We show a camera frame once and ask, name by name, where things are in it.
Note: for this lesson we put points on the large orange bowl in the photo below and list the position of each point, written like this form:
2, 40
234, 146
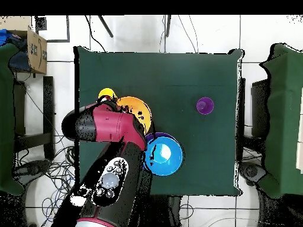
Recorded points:
139, 106

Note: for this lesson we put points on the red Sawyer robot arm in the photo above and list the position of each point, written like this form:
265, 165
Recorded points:
111, 125

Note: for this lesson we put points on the blue cloth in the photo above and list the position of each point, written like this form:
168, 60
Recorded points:
4, 35

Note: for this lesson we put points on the large purple bowl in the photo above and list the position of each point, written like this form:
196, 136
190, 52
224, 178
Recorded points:
161, 134

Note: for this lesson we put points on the purple cup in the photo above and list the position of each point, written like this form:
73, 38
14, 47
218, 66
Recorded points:
205, 106

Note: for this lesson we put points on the large blue bowl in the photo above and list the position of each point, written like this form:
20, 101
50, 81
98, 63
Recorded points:
170, 163

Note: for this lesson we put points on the black stool frame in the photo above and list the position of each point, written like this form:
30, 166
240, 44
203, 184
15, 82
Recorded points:
48, 94
259, 108

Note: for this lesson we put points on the dark green tablecloth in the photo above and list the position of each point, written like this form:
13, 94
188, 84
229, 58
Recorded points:
165, 71

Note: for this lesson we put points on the green cloth side table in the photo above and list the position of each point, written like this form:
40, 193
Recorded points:
6, 118
284, 118

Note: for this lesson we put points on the black tripod leg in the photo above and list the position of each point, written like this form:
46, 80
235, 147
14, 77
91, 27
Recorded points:
105, 26
168, 26

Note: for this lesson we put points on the cardboard box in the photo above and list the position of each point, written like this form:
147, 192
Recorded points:
36, 52

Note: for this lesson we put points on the black metal frame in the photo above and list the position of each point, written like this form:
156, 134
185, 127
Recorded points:
68, 28

